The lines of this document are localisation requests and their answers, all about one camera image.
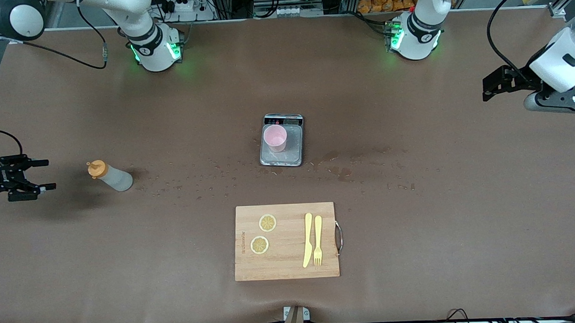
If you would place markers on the table cover sheet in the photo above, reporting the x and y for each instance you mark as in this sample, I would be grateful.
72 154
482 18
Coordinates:
80 259

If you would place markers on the yellow plastic fork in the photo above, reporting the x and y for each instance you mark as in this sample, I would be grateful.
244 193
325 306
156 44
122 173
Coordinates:
317 232

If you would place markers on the sauce bottle with orange cap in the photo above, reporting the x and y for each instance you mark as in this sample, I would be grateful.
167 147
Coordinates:
116 179

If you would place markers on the digital kitchen scale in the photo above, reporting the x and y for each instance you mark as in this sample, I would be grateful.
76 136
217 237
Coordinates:
292 154

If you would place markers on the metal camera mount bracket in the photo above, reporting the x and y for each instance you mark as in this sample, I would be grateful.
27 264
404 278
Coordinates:
295 320

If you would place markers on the lemon slice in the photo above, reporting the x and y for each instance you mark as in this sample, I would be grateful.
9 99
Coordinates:
259 244
267 223

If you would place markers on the wooden cutting board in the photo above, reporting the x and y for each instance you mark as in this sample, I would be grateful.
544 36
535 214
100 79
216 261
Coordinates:
286 264

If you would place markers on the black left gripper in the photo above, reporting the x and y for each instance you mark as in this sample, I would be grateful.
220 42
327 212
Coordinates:
520 80

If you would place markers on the yellow plastic knife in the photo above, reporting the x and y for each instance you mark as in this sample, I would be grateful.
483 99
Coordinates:
308 237

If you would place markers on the white power strip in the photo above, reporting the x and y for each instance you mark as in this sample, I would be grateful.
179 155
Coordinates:
186 6

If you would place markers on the pink cup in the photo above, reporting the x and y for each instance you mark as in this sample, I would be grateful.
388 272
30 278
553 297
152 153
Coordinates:
274 135

